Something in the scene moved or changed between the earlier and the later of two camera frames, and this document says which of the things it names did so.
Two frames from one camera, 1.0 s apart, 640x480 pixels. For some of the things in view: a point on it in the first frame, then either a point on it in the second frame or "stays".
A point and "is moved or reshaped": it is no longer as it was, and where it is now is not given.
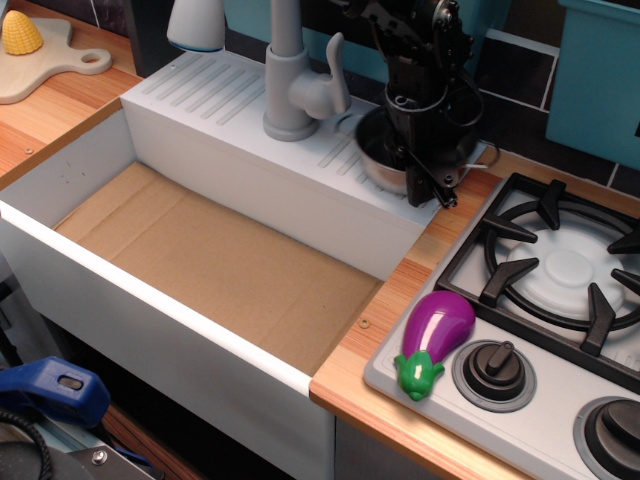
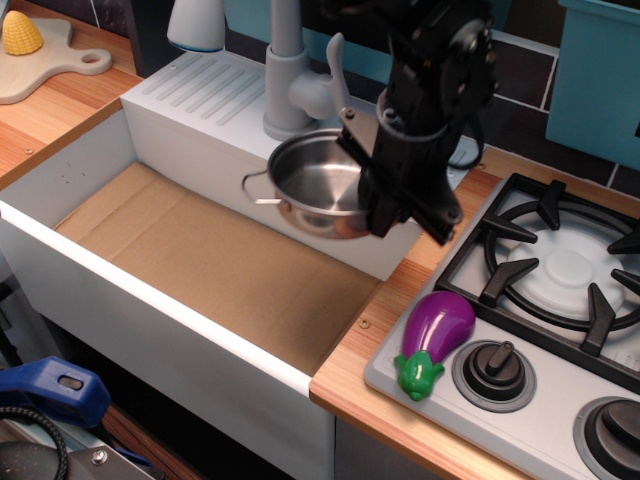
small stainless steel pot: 379,163 is moved or reshaped
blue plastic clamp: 57,387 stays
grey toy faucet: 295,97 stays
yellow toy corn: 20,35 stays
